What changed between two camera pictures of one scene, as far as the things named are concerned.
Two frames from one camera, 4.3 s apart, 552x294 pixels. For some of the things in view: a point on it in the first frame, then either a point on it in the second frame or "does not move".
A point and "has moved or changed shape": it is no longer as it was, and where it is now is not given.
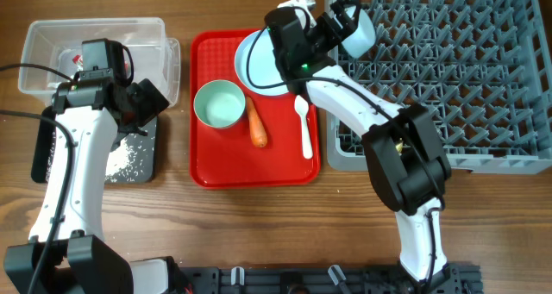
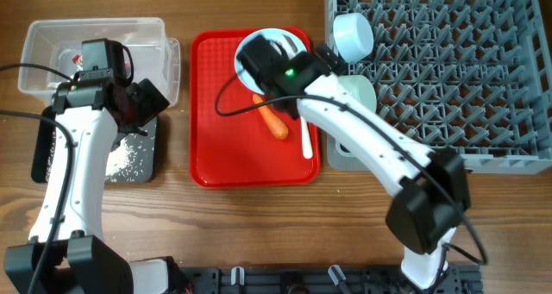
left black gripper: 141,114 does not move
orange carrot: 259,133 to 272,120
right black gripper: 334,22 to 285,106
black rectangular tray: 132,159 does not move
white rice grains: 129,160 does not move
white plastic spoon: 301,105 does not move
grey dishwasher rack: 476,57 does not move
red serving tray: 230,158 does not move
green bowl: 219,103 has moved or changed shape
